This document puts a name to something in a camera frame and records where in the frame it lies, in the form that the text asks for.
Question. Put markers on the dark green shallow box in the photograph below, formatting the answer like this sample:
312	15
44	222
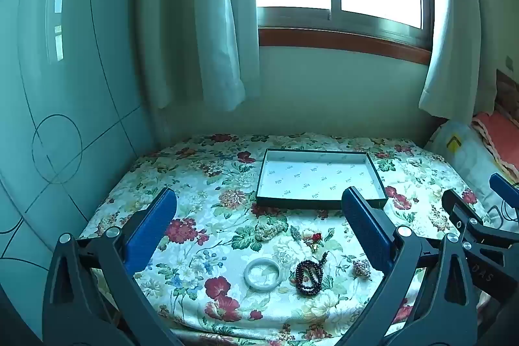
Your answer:
320	177

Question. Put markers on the glossy wardrobe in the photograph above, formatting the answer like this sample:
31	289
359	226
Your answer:
65	86

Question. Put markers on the gold crystal brooch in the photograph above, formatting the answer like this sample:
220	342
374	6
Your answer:
361	269

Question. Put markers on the floral bedsheet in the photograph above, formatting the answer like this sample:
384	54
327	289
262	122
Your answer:
211	184

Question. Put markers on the wooden window sill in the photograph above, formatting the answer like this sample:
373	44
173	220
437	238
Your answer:
344	42

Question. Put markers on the brown headboard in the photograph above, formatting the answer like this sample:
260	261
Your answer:
509	90

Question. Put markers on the pink blanket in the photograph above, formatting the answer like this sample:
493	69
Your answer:
498	135

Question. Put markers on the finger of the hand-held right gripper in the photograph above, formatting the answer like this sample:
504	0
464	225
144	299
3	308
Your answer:
505	188
460	208

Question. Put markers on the wide pale curtain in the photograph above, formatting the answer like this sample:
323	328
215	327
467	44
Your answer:
202	13

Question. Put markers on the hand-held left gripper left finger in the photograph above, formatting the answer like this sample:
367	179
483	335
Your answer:
151	224

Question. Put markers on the white pillow with yellow mark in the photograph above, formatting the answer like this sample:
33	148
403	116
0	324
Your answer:
462	155

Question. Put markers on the silver rhinestone hair clip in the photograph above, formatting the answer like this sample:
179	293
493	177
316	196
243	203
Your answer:
296	234

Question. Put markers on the white jade bangle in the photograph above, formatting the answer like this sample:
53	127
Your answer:
262	274

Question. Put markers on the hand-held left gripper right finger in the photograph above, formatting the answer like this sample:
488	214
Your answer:
367	226

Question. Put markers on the pearl cluster ornament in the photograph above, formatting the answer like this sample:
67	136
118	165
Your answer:
269	229

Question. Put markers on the red knot charm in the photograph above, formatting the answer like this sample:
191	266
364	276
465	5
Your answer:
314	239

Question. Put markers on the narrow pale curtain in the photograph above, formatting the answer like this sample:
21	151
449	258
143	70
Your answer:
450	25

